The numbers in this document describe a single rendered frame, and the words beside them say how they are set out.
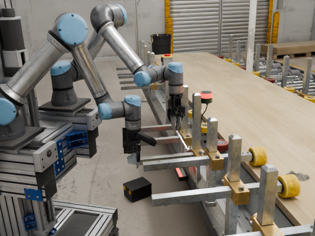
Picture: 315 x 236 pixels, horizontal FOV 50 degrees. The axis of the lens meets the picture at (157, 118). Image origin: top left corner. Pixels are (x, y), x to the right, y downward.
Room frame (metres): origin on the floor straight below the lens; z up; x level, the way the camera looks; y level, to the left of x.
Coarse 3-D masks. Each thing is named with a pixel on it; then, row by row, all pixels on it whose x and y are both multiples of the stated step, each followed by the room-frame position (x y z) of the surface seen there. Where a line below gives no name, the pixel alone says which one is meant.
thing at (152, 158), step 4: (192, 152) 1.53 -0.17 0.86; (220, 152) 1.52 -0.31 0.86; (224, 152) 1.52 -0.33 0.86; (148, 156) 1.49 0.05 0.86; (152, 156) 1.49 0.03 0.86; (156, 156) 1.49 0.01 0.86; (160, 156) 1.49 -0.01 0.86; (164, 156) 1.49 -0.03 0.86; (168, 156) 1.49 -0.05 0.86; (172, 156) 1.49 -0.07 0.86; (176, 156) 1.49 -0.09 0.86; (180, 156) 1.49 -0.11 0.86; (184, 156) 1.49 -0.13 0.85; (188, 156) 1.50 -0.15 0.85; (192, 156) 1.50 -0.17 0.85; (140, 160) 1.46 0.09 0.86; (144, 160) 1.46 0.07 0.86; (148, 160) 1.47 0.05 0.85; (152, 160) 1.47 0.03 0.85; (156, 160) 1.47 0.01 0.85; (140, 164) 1.46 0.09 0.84
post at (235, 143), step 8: (232, 136) 1.06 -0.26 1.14; (232, 144) 1.05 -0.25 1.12; (240, 144) 1.05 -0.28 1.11; (232, 152) 1.05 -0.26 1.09; (240, 152) 1.05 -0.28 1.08; (232, 160) 1.05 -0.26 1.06; (240, 160) 1.05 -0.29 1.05; (232, 168) 1.05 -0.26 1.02; (232, 176) 1.05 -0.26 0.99; (232, 208) 1.05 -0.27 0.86; (232, 216) 1.05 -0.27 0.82; (232, 224) 1.05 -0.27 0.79; (232, 232) 1.05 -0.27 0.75
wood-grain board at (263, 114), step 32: (160, 64) 3.73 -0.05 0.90; (192, 64) 3.67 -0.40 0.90; (224, 64) 3.61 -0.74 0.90; (224, 96) 2.37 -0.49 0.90; (256, 96) 2.34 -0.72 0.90; (288, 96) 2.31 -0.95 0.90; (224, 128) 1.73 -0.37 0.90; (256, 128) 1.72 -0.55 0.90; (288, 128) 1.70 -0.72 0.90; (288, 160) 1.33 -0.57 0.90
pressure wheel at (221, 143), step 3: (219, 141) 1.53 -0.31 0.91; (222, 141) 1.55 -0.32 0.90; (225, 141) 1.54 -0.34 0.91; (219, 144) 1.51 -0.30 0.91; (222, 144) 1.51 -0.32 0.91; (225, 144) 1.51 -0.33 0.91; (219, 147) 1.50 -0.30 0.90; (222, 147) 1.50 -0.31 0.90; (225, 147) 1.50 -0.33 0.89; (219, 150) 1.50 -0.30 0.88; (222, 150) 1.50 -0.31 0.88; (225, 150) 1.50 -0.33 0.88
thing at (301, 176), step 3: (291, 171) 1.20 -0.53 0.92; (288, 174) 1.20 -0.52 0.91; (294, 174) 1.18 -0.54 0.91; (297, 174) 1.18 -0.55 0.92; (300, 174) 1.17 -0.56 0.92; (303, 174) 1.19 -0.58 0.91; (297, 177) 1.16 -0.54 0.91; (300, 177) 1.16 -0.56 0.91; (303, 177) 1.16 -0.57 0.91; (306, 177) 1.17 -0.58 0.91; (300, 180) 1.15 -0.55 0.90; (303, 180) 1.15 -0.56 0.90
